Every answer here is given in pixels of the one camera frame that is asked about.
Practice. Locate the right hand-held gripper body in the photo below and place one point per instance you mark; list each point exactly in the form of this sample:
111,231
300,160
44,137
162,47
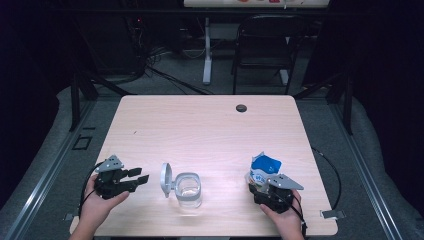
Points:
278,200

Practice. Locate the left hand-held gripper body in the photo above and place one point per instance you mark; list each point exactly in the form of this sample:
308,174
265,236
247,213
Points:
108,185

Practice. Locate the blue and white milk carton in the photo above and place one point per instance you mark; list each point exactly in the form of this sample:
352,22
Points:
265,165

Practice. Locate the clear pitcher with white lid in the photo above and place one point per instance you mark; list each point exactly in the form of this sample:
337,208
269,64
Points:
188,190

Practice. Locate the person's right hand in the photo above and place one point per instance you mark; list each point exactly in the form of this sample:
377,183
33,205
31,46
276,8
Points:
288,221

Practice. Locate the person's left hand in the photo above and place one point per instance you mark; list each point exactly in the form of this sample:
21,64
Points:
96,210

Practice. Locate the dark round table grommet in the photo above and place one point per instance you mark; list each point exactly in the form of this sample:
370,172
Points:
241,108

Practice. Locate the black metal stand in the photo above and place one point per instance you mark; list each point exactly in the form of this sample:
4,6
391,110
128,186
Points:
75,100
348,106

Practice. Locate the white desk leg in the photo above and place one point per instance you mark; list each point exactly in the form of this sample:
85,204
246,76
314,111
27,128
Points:
207,53
284,76

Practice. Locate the dark equipment rack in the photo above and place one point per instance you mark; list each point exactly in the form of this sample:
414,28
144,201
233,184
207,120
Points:
110,46

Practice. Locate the black folding chair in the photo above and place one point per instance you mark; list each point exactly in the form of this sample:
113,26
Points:
266,50

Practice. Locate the aluminium floor rail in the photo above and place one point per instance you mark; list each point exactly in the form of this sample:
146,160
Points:
50,170
366,173

